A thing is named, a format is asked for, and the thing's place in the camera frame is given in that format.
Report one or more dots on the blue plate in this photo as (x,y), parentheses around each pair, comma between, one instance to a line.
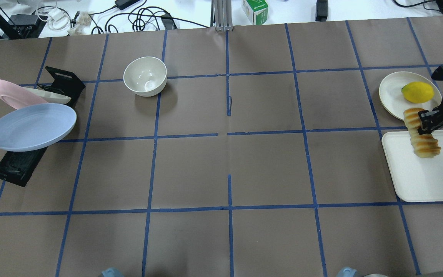
(36,127)

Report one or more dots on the cream round plate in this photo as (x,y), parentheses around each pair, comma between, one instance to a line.
(392,98)

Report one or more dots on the pink plate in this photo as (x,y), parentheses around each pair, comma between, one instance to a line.
(17,96)

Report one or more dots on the black plate rack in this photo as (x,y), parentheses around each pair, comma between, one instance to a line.
(18,167)

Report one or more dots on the white plate in rack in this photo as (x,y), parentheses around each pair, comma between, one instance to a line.
(50,97)

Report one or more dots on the yellow lemon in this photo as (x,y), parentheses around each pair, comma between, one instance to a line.
(418,92)

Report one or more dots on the white rectangular tray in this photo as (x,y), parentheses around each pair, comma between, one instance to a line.
(415,179)

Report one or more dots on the cream bowl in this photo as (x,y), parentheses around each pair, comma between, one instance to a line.
(146,76)

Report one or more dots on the black power adapter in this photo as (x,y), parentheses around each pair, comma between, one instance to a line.
(123,4)

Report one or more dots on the green white carton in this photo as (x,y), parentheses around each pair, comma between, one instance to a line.
(256,11)

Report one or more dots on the aluminium frame post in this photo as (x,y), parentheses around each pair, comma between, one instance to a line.
(221,15)

